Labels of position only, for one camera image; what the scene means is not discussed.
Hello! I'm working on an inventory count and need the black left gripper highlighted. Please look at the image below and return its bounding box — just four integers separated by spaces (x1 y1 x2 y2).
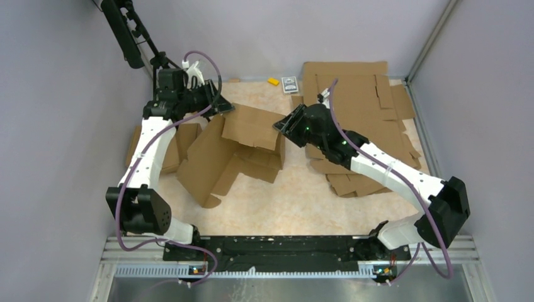
178 79 235 118

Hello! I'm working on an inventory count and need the large cardboard box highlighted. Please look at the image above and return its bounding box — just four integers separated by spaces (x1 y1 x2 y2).
176 104 285 208

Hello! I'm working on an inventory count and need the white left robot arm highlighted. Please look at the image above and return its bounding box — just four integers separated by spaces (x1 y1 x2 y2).
105 66 234 260

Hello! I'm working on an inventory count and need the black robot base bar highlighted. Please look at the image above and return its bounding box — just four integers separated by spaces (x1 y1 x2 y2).
162 234 414 274

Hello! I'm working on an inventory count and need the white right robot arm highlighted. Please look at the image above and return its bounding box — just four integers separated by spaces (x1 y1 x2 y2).
273 104 470 259

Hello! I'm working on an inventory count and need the folded cardboard box at left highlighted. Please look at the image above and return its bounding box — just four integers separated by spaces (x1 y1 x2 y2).
125 123 202 174

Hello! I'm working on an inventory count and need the small printed card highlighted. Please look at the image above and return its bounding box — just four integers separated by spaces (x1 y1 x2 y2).
281 76 299 94

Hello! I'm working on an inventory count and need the yellow rectangular block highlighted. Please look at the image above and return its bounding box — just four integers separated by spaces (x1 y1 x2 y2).
267 77 280 86

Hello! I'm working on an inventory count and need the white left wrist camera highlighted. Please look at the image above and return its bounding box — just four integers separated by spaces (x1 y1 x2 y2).
181 60 205 89

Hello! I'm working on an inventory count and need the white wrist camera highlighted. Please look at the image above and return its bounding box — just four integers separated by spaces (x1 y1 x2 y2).
317 88 330 104
181 60 205 89

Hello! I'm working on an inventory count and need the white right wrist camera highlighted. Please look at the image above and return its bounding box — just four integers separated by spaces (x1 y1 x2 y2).
317 88 330 104

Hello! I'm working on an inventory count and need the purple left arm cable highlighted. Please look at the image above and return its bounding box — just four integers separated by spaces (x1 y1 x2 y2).
115 50 223 288

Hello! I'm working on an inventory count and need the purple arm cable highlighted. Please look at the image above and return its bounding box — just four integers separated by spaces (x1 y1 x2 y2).
327 78 455 280
115 50 223 288

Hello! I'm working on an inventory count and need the black camera tripod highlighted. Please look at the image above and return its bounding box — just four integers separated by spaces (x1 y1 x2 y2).
99 0 177 90

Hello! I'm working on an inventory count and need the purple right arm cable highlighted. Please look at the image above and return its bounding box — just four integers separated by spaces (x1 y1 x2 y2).
327 78 455 280

